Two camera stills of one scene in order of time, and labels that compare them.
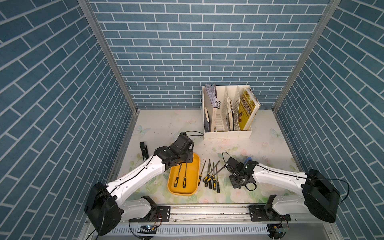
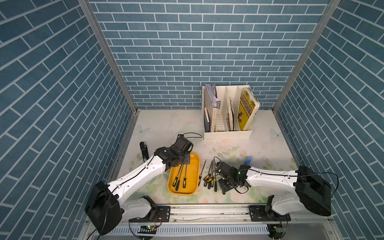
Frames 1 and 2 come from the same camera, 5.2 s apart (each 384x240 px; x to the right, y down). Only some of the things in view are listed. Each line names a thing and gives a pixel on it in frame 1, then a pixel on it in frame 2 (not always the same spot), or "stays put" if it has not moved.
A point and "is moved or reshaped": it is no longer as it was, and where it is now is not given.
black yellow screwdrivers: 218,190 is moved or reshaped
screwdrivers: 184,179 stays put
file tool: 200,176 stays put
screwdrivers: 177,177 stays put
